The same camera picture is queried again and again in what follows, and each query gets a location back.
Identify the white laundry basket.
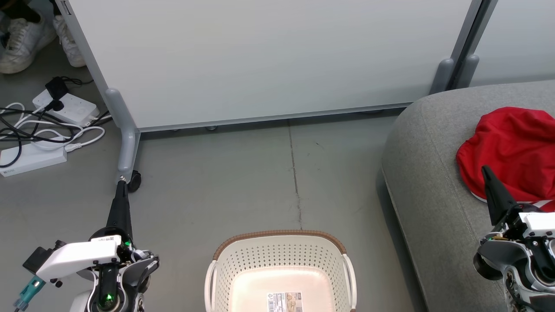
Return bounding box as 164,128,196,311
204,230,359,312

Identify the grey sofa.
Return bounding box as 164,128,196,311
381,80,555,312

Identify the black cable bundle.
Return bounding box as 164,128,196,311
0,77,112,169

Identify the white sneaker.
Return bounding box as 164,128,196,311
52,15,88,68
0,11,58,75

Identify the white cable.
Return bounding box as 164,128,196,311
0,102,107,153

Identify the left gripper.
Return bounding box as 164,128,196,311
88,179,160,299

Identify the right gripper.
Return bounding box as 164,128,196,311
473,165,555,286

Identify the black power adapter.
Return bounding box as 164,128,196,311
45,77,71,101

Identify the white power strip with plugs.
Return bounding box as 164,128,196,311
32,89,100,127

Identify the paper label in basket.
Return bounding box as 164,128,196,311
266,291,303,312

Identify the long white power strip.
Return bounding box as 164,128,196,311
0,142,68,178

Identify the white partition panel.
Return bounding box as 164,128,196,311
470,0,555,87
54,0,484,133

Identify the red garment with white stripes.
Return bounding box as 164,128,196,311
456,107,555,213

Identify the teal cable plug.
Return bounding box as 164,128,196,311
14,276,46,312

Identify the grey partition foot with caster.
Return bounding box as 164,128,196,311
105,88,143,194

